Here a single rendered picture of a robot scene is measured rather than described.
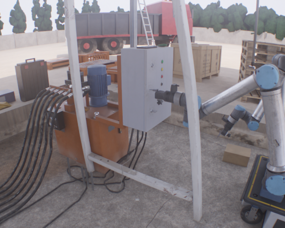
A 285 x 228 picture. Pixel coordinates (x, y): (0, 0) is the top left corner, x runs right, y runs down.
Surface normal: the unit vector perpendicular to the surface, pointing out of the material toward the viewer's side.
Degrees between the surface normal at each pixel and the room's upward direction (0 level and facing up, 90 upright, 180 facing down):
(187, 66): 93
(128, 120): 90
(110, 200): 0
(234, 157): 90
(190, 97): 93
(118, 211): 0
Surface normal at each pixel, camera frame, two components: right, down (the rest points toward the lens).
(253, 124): -0.26, 0.44
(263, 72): -0.67, 0.16
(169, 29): 0.39, 0.35
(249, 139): -0.58, 0.46
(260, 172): 0.00, -0.92
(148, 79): 0.83, 0.22
